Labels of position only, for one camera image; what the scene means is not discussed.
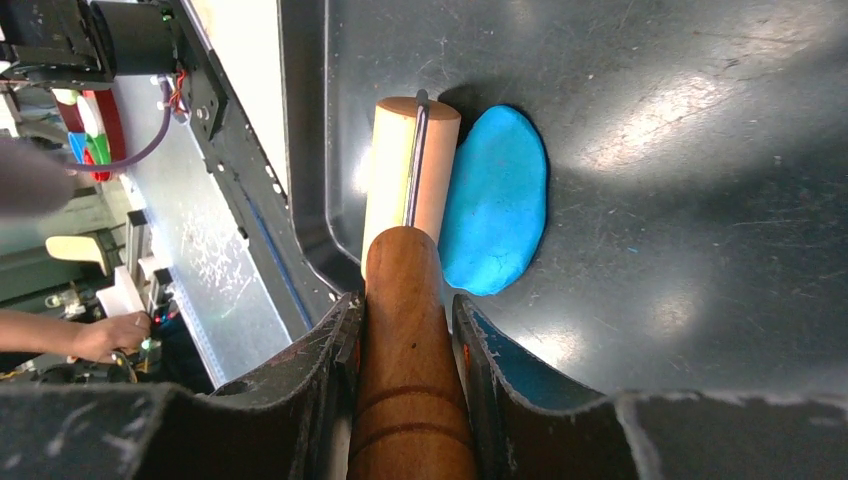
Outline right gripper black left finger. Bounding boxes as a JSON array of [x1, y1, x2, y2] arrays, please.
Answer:
[[1, 293, 364, 479]]

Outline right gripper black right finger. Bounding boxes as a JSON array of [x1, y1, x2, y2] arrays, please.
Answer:
[[452, 294, 847, 479]]

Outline wooden rolling pin roller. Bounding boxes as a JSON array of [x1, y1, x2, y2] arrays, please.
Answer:
[[348, 90, 478, 479]]

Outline person forearm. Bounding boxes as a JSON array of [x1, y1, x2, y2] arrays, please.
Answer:
[[1, 310, 82, 357]]

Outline blue dough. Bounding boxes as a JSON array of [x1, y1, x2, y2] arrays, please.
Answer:
[[439, 105, 548, 296]]

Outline person hand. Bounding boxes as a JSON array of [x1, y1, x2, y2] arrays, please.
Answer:
[[68, 312, 152, 363]]

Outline black baking tray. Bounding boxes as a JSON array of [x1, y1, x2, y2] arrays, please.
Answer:
[[280, 1, 847, 393]]

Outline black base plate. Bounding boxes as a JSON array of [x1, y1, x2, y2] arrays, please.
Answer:
[[172, 1, 327, 338]]

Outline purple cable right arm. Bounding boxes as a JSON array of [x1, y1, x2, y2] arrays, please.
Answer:
[[66, 76, 177, 175]]

